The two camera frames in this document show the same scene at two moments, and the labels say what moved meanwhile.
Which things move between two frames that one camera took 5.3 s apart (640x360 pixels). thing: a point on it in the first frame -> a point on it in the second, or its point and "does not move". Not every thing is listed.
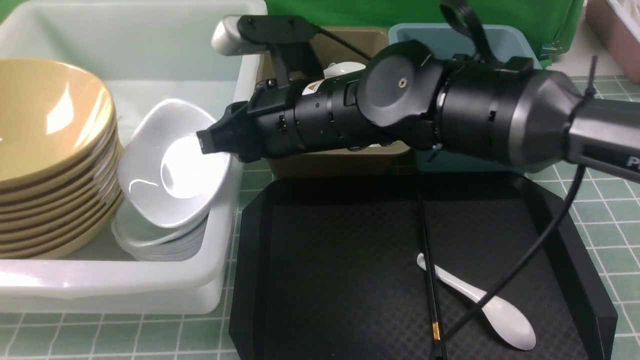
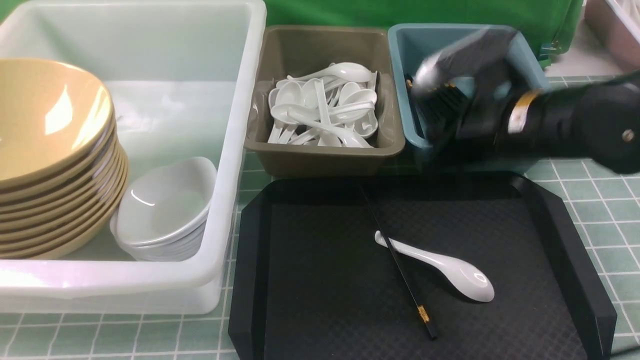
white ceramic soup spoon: [512, 325] -> [469, 281]
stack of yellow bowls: [61, 187] does not move
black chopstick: [435, 320] -> [399, 264]
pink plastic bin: [617, 22] does not move
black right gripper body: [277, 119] -> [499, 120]
